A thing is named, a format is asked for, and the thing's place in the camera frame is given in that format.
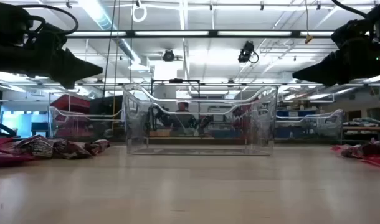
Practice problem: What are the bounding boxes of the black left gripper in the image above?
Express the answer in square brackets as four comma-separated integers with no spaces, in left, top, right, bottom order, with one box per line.
[9,29,103,90]

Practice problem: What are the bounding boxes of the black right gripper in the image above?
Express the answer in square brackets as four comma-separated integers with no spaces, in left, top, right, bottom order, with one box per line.
[292,20,380,88]

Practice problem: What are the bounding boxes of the clear plastic bin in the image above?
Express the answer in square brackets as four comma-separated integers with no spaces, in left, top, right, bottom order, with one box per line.
[274,108,344,144]
[121,83,278,156]
[48,105,126,141]

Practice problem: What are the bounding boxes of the red candy packet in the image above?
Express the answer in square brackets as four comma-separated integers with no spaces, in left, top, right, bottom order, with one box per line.
[330,144,380,170]

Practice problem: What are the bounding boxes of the purple candy packet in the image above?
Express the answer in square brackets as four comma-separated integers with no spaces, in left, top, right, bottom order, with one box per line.
[0,136,34,168]

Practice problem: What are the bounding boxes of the red tool cart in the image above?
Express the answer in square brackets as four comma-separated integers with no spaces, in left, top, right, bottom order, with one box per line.
[49,94,92,138]

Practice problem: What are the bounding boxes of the yellow hanging tag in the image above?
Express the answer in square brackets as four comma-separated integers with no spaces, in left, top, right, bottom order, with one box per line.
[304,0,314,45]

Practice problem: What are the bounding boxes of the black monitor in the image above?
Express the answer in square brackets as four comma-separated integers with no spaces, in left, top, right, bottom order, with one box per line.
[90,95,124,116]

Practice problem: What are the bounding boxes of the blue storage bins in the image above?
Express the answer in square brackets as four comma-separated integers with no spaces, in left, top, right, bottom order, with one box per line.
[276,109,317,119]

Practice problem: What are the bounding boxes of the wooden workbench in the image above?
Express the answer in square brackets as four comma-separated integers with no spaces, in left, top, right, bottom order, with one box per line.
[342,116,380,141]

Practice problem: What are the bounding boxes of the blue lit display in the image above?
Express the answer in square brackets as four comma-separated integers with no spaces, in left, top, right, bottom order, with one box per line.
[1,110,50,138]

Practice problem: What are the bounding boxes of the person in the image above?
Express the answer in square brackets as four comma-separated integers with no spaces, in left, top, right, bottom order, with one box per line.
[171,101,197,138]

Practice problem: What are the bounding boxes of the hanging black cable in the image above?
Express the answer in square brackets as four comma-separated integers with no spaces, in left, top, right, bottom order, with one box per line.
[102,0,118,94]

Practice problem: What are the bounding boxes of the black overhead frame bar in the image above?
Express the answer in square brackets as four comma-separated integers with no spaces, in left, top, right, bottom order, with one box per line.
[65,29,336,39]

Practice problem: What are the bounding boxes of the white hanging cable loop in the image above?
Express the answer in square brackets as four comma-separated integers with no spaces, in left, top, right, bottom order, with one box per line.
[132,0,148,24]

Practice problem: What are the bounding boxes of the black camera with cable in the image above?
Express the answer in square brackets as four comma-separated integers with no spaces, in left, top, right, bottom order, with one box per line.
[237,40,260,65]

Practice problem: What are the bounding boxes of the black curved cable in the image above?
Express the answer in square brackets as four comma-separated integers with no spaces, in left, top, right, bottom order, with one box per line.
[0,120,18,138]

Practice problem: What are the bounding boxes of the round black ceiling camera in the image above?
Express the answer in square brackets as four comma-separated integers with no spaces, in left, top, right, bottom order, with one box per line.
[162,49,176,63]

